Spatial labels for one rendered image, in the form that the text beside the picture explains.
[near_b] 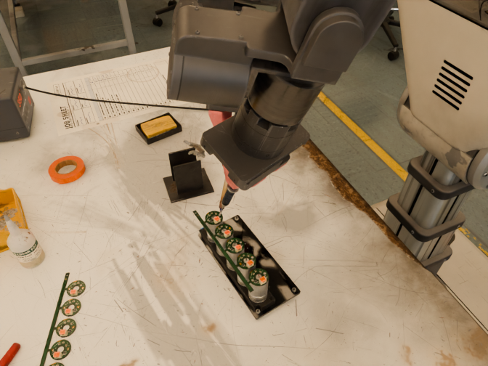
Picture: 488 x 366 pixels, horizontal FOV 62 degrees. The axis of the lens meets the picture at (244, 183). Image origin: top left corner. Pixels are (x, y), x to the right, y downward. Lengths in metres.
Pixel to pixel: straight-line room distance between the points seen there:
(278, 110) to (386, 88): 2.14
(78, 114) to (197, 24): 0.64
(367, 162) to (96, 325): 1.55
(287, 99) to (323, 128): 1.75
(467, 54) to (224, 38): 0.48
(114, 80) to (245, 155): 0.65
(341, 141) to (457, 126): 1.30
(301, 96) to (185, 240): 0.36
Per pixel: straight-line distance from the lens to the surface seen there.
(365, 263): 0.62
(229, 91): 0.32
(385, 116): 2.24
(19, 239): 0.63
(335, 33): 0.27
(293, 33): 0.28
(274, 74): 0.32
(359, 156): 1.95
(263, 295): 0.53
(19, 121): 0.87
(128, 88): 0.97
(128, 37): 2.52
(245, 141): 0.38
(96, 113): 0.91
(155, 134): 0.80
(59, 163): 0.79
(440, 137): 0.78
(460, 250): 1.37
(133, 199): 0.70
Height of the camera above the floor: 1.25
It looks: 45 degrees down
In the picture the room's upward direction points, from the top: straight up
